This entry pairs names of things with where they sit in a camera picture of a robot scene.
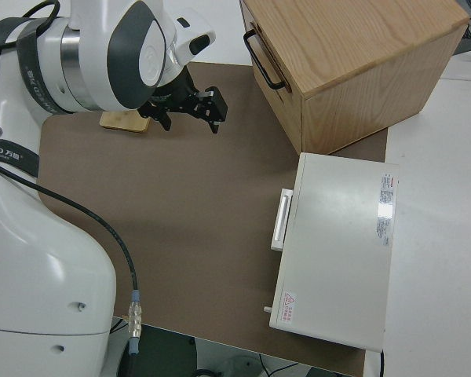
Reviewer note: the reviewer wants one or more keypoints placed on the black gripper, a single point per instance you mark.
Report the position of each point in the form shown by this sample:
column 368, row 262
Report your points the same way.
column 180, row 98

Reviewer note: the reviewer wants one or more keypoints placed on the wooden drawer box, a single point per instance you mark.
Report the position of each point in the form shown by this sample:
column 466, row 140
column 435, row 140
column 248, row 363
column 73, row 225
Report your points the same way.
column 357, row 59

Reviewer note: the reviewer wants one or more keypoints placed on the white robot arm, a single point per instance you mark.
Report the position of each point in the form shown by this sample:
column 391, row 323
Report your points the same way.
column 43, row 255

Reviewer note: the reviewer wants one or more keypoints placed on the dark round base plate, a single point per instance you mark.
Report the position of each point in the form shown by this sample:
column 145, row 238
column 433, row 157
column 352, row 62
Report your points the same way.
column 165, row 353

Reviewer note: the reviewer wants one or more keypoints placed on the white toaster oven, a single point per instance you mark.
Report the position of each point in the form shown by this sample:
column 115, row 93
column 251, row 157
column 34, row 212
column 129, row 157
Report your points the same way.
column 337, row 243

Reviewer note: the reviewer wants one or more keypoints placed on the brown table mat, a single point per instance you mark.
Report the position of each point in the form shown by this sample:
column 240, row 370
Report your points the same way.
column 180, row 196

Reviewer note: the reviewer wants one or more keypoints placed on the small wooden block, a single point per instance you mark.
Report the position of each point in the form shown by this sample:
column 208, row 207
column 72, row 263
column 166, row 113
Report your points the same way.
column 119, row 121

